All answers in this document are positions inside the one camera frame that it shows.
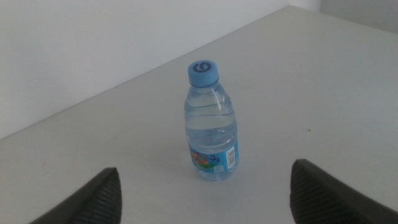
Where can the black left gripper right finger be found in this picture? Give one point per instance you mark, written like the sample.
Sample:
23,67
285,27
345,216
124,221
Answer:
320,196

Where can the small water bottle blue cap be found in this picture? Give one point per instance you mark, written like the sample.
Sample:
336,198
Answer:
211,130

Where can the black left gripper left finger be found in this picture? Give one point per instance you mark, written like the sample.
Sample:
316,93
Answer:
96,199

